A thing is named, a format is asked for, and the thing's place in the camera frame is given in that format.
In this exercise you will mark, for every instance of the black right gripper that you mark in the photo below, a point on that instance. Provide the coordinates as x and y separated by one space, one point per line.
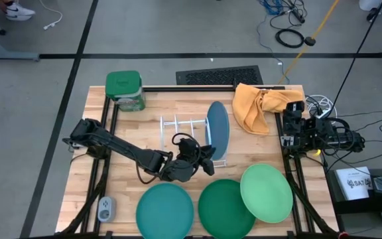
293 116

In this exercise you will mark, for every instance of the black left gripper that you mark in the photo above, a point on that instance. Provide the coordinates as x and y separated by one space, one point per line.
181 170

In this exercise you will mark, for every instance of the dark blue plate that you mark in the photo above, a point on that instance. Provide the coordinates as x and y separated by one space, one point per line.
218 130

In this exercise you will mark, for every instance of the dark green plate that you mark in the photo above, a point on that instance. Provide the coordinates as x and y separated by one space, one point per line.
222 212

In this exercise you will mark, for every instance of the light green plate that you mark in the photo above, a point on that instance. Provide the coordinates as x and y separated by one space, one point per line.
266 192

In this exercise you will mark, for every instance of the teal plate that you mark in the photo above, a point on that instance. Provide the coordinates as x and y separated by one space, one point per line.
164 212

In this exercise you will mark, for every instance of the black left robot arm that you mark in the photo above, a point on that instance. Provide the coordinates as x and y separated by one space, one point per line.
118 143

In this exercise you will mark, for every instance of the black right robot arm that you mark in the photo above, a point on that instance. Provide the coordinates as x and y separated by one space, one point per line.
330 136

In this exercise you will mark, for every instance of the white power strip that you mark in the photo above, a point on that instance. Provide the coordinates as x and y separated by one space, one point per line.
324 113

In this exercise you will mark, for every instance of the orange cloth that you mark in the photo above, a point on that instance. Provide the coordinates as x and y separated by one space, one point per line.
254 109

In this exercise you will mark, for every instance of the black round puck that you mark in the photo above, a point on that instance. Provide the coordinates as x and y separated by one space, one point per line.
310 41

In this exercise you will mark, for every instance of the black floor vent grille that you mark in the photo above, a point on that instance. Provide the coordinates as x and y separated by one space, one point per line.
221 75

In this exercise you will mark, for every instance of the black side box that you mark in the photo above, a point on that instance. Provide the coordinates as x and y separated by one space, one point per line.
360 206

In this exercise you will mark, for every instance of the green wipes canister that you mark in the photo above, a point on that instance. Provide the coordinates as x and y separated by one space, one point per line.
124 87

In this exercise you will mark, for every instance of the grey furniture base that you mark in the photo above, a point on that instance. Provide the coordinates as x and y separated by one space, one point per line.
8 55

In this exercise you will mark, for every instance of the person's white shoe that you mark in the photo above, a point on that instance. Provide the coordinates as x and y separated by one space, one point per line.
19 12

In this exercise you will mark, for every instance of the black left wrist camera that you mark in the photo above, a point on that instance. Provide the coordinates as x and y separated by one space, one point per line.
188 146

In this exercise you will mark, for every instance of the silver frame bracket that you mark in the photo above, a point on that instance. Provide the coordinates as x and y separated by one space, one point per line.
286 141

